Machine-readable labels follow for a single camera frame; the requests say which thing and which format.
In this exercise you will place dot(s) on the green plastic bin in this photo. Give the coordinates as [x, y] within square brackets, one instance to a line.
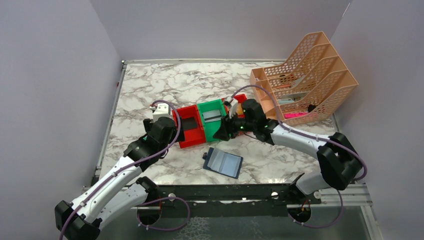
[211, 128]

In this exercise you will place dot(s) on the red bin with gold card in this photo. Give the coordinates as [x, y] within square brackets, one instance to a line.
[240, 97]

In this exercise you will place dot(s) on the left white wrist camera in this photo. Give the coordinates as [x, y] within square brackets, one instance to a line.
[160, 110]

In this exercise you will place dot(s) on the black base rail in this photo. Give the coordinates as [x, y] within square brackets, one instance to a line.
[223, 200]

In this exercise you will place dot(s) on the silver gray item in organizer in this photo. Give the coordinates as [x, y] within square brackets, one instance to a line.
[291, 98]

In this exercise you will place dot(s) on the peach plastic file organizer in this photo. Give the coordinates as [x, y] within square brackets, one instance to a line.
[315, 67]

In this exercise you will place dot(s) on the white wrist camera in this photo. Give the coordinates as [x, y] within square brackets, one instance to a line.
[232, 104]
[160, 110]

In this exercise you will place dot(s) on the black clip in organizer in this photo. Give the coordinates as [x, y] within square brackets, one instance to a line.
[311, 107]

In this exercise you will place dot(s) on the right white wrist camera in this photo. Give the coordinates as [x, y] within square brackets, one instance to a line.
[232, 104]

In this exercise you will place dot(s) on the pink highlighter marker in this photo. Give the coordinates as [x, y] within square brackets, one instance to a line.
[294, 115]

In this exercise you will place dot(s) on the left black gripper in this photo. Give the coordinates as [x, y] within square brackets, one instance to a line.
[148, 124]

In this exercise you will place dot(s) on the red bin with black card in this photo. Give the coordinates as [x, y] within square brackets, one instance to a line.
[192, 137]

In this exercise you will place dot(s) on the black card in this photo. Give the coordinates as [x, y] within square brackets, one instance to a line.
[189, 123]

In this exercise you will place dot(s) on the navy blue card holder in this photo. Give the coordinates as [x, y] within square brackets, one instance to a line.
[222, 162]

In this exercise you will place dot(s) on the silver card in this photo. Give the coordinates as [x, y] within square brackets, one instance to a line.
[211, 116]

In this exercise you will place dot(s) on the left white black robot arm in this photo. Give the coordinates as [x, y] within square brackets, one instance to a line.
[84, 217]

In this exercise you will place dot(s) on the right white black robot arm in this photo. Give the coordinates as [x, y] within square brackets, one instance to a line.
[338, 161]

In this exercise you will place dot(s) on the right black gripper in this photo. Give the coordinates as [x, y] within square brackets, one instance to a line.
[223, 132]

